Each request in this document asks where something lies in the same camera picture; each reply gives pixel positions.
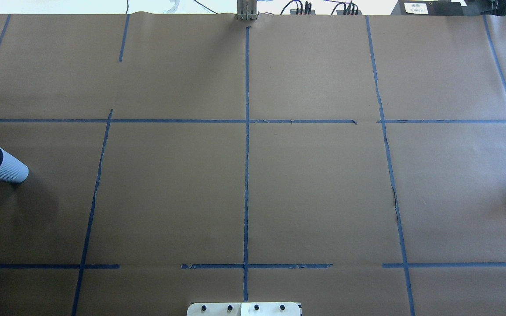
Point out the black power strip left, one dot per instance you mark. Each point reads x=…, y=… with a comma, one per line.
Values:
x=302, y=8

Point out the black power strip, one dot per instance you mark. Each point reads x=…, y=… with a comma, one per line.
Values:
x=302, y=8
x=345, y=8

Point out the black power strip right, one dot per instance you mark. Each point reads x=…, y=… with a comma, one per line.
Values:
x=345, y=8

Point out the black box with label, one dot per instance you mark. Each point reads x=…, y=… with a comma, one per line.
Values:
x=428, y=8

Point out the aluminium frame post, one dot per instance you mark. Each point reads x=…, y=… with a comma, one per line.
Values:
x=246, y=10

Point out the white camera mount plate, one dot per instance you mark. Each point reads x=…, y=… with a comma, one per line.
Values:
x=245, y=309

